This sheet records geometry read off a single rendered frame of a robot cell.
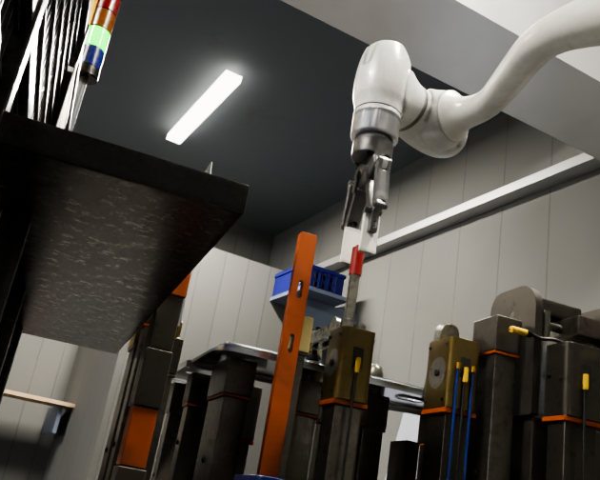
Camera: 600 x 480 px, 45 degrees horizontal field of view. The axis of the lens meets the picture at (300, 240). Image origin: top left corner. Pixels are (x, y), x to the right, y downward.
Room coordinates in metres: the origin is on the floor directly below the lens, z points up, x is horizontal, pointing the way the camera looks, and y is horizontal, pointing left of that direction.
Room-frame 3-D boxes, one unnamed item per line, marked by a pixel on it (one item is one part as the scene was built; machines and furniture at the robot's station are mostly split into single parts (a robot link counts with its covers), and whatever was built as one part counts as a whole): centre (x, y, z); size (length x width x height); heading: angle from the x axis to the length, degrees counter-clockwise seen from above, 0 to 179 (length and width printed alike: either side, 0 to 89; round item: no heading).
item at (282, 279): (5.60, -0.13, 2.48); 0.51 x 0.38 x 0.20; 26
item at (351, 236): (1.23, -0.09, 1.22); 0.03 x 0.01 x 0.07; 107
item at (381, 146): (1.20, -0.10, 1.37); 0.08 x 0.07 x 0.09; 17
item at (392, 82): (1.21, -0.11, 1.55); 0.13 x 0.11 x 0.16; 132
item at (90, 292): (1.01, 0.29, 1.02); 0.90 x 0.22 x 0.03; 17
